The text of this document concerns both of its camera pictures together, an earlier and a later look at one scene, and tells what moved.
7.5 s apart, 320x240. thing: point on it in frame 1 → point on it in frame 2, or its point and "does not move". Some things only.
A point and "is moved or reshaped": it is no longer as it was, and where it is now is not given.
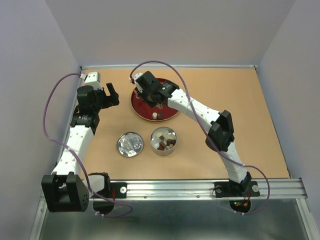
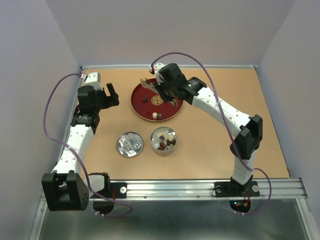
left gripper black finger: [111, 90] does not move
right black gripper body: [146, 96] → [167, 91]
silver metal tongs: [160, 105] is moved or reshaped
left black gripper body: [102, 100] does not move
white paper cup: [170, 141] does not move
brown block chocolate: [163, 144] does not move
